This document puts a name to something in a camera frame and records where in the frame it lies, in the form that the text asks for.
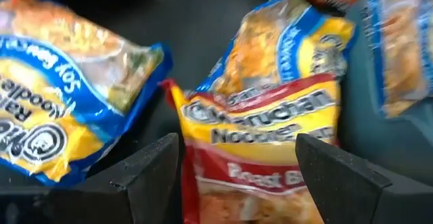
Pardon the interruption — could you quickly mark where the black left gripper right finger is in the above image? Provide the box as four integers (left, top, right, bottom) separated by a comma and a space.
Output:
295, 133, 433, 224

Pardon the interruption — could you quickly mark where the dark blue plastic bin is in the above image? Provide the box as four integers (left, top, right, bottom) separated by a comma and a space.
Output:
338, 0, 433, 187

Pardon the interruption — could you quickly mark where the blue soy sauce ramen pack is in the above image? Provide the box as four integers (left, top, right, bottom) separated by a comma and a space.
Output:
196, 0, 358, 96
0, 0, 174, 187
360, 0, 433, 118

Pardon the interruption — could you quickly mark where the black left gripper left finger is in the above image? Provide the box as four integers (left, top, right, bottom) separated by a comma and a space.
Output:
0, 133, 179, 224

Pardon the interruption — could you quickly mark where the red roast beef ramen pack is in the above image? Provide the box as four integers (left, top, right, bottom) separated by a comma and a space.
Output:
160, 73, 341, 224

